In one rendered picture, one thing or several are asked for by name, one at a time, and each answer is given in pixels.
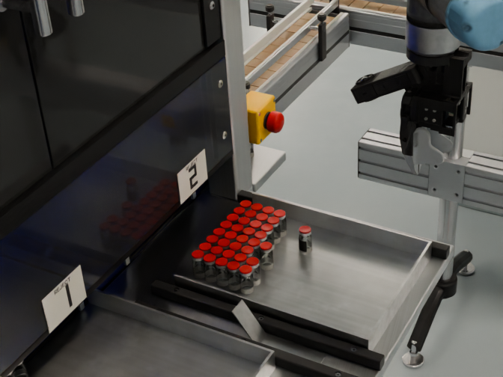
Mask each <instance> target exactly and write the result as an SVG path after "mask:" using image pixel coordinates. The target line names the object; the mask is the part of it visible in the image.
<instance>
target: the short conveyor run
mask: <svg viewBox="0 0 503 377"><path fill-rule="evenodd" d="M313 3H314V0H304V2H302V3H301V4H300V5H299V6H297V7H296V8H295V9H294V10H292V11H291V12H290V13H289V14H288V15H286V17H285V18H283V19H282V20H278V19H274V13H272V12H273V11H274V10H275V8H274V5H273V4H267V5H266V6H265V10H266V11H267V12H268V15H267V16H266V30H267V33H265V34H264V35H263V36H262V37H260V38H259V39H258V40H257V41H255V42H254V43H253V44H252V45H250V47H249V48H247V49H246V50H245V51H244V52H243V55H244V67H245V78H246V89H248V90H250V91H256V92H260V93H264V94H270V95H273V96H274V97H275V111H278V112H281V113H282V112H283V111H284V110H285V109H286V108H287V107H288V106H289V105H290V104H291V103H292V102H293V101H295V100H296V99H297V98H298V97H299V96H300V95H301V94H302V93H303V92H304V91H305V90H306V89H307V88H308V87H309V86H310V85H311V84H312V83H313V82H314V81H315V80H316V79H317V78H318V77H319V76H320V75H321V74H322V73H323V72H324V71H325V70H326V69H327V68H328V67H329V66H330V65H331V64H332V63H333V62H334V61H335V60H336V59H337V58H338V57H339V56H340V55H341V54H342V53H343V52H344V51H345V50H346V49H347V48H348V47H350V16H349V14H348V13H339V14H337V13H331V12H332V11H333V10H334V9H335V8H336V7H337V6H338V0H332V1H331V2H330V3H329V4H327V5H326V6H325V7H324V8H323V9H322V10H312V7H310V6H311V5H312V4H313ZM275 24H276V25H275Z"/></svg>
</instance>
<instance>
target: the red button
mask: <svg viewBox="0 0 503 377"><path fill-rule="evenodd" d="M283 125H284V115H283V114H282V113H281V112H278V111H272V112H271V113H270V114H269V116H268V118H267V122H266V127H267V130H268V131H269V132H273V133H278V132H280V131H281V130H282V128H283Z"/></svg>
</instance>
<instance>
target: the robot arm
mask: <svg viewBox="0 0 503 377"><path fill-rule="evenodd" d="M460 41H461V42H463V43H465V44H467V45H468V46H470V47H471V48H473V49H476V50H479V51H490V50H493V49H497V48H499V46H500V45H502V44H503V0H407V3H406V35H405V44H406V56H407V58H408V59H409V60H410V61H408V62H406V63H404V64H400V65H397V66H395V67H392V68H389V69H387V70H383V71H381V72H378V73H374V74H372V73H371V74H368V75H366V76H362V77H361V78H360V79H359V80H357V81H356V84H355V85H354V86H353V87H352V88H351V92H352V94H353V96H354V98H355V100H356V102H357V104H359V103H362V102H370V101H372V100H374V99H377V98H378V97H380V96H384V95H386V94H391V93H394V92H396V91H400V90H403V89H405V93H404V94H403V97H402V101H401V108H400V145H401V150H402V154H403V156H404V158H405V160H406V163H407V164H408V166H409V168H410V170H411V171H412V173H413V174H416V175H418V173H419V172H420V169H421V165H439V164H442V163H443V162H444V159H445V157H444V154H443V153H448V152H450V151H451V150H452V147H453V144H452V142H451V140H449V139H448V138H446V137H445V136H444V135H449V136H453V137H454V136H455V128H456V124H457V123H463V122H464V120H465V119H466V115H467V114H470V111H471V102H472V85H473V82H468V81H466V76H467V67H468V63H469V61H470V60H471V59H472V49H466V48H461V47H459V46H460ZM468 94H469V102H468ZM467 103H468V107H467ZM449 126H452V128H449Z"/></svg>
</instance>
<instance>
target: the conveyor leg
mask: <svg viewBox="0 0 503 377"><path fill-rule="evenodd" d="M470 67H473V66H470V65H468V67H467V76H466V81H469V68H470ZM465 121H466V119H465V120H464V122H463V123H457V124H456V128H455V136H454V137H453V136H449V135H444V136H445V137H446V138H448V139H449V140H451V142H452V144H453V147H452V150H451V151H450V152H448V153H443V154H444V157H445V158H446V159H460V158H461V157H462V155H463V139H464V130H465ZM457 211H458V203H457V202H453V201H450V200H445V199H441V198H440V199H439V219H438V230H437V241H438V242H443V243H446V244H449V245H453V246H454V247H455V238H456V229H457ZM453 264H454V256H453V257H452V258H451V261H450V262H449V264H448V266H447V267H446V269H445V270H444V272H443V274H442V276H441V278H440V279H439V281H441V282H447V281H450V280H451V279H452V274H453Z"/></svg>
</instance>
